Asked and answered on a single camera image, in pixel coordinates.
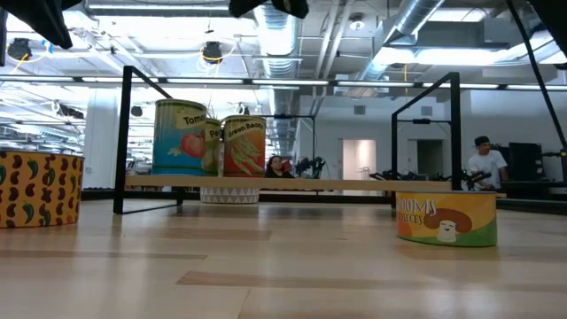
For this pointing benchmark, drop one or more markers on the corrugated silver duct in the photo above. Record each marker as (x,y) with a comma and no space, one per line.
(279,40)

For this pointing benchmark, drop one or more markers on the black dome camera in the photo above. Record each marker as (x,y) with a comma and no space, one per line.
(136,111)
(18,49)
(212,52)

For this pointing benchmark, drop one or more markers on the orange green beans can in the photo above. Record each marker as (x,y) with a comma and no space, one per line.
(243,150)

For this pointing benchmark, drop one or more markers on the yellow green mushroom can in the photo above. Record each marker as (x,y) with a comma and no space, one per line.
(465,208)

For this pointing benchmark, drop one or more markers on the black equipment cabinet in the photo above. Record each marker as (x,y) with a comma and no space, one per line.
(525,159)

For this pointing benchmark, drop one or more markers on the long white light strip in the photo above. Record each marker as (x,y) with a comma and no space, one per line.
(376,83)

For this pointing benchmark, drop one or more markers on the grey triangle pattern plant pot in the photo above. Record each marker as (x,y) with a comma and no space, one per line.
(230,196)

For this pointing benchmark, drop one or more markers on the black gantry frame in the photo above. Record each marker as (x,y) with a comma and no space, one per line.
(421,120)

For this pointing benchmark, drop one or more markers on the black work table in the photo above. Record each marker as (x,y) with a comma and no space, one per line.
(531,187)

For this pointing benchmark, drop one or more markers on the round silver air duct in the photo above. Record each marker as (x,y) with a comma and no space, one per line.
(416,15)

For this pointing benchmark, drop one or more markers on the wooden shelf with black frame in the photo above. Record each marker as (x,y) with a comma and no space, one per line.
(332,184)

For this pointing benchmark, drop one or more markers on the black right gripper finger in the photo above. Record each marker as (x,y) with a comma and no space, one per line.
(243,6)

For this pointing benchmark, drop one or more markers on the black table edge rail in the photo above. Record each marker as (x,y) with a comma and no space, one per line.
(310,199)

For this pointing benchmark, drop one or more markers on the black idle robot arm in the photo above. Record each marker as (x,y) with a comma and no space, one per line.
(312,168)
(469,177)
(394,176)

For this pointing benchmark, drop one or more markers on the green peas can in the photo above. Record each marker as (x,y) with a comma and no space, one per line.
(212,150)

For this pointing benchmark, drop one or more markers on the yellow chili bean pattern can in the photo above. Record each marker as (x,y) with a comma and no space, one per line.
(40,190)

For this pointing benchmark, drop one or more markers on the grey rectangular air duct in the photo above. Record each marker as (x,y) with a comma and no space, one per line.
(452,35)

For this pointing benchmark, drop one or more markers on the wall air vent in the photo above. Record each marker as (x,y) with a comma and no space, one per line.
(359,110)
(426,111)

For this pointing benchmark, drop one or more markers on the blue tomato can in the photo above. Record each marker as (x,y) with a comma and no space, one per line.
(177,142)

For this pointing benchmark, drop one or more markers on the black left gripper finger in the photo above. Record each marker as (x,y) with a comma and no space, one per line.
(44,17)

